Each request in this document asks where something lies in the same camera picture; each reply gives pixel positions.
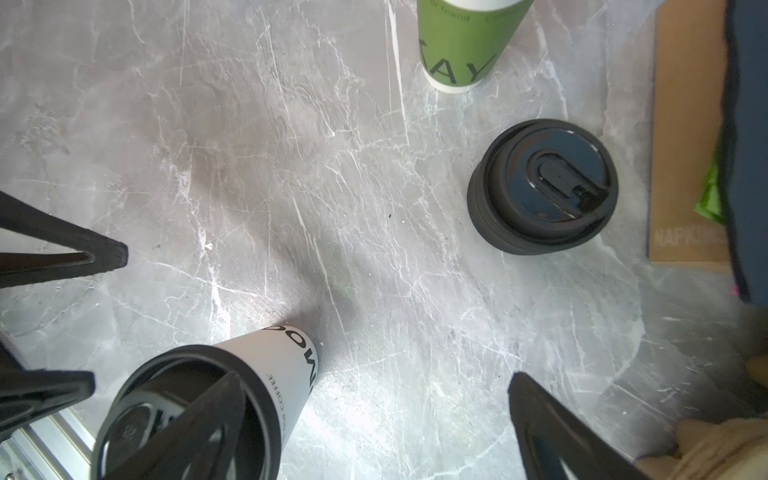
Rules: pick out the green napkin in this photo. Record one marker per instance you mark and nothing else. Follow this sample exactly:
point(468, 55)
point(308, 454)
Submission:
point(709, 204)

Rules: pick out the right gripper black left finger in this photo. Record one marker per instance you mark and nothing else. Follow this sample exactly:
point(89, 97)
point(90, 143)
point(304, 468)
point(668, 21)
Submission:
point(148, 440)

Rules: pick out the brown cardboard napkin tray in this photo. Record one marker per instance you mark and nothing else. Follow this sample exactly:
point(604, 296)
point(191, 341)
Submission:
point(690, 65)

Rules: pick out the white paper coffee cup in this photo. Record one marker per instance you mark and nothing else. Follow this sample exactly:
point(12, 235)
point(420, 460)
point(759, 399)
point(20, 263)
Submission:
point(285, 363)

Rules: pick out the beige pulp cup carrier stack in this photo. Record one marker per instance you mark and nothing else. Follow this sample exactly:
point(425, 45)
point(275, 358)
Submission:
point(733, 449)

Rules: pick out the stack of black lids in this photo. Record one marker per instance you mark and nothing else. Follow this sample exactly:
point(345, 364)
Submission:
point(543, 186)

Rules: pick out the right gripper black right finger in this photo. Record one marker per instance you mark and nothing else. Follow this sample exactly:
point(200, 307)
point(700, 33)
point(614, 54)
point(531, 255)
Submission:
point(554, 443)

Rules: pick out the dark grey napkin stack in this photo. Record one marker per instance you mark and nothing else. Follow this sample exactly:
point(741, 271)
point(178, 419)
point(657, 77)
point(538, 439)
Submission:
point(743, 157)

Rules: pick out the stack of paper cups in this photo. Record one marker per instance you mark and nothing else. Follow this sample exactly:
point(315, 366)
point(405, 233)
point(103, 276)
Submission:
point(460, 41)

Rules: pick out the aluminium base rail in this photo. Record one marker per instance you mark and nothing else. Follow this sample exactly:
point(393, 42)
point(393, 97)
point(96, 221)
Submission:
point(56, 447)

